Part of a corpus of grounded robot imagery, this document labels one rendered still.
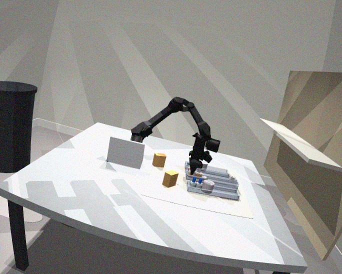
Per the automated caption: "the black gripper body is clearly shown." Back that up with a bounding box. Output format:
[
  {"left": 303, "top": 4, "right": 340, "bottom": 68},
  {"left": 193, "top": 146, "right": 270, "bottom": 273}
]
[{"left": 189, "top": 146, "right": 204, "bottom": 169}]

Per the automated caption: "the tan cardboard box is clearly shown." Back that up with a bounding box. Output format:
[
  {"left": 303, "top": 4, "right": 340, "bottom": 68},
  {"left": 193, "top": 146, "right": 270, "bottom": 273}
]
[
  {"left": 152, "top": 153, "right": 167, "bottom": 168},
  {"left": 162, "top": 170, "right": 179, "bottom": 188}
]

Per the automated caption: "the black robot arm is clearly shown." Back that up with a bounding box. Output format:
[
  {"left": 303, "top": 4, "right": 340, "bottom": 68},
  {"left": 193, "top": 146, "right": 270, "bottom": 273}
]
[{"left": 130, "top": 97, "right": 221, "bottom": 163}]

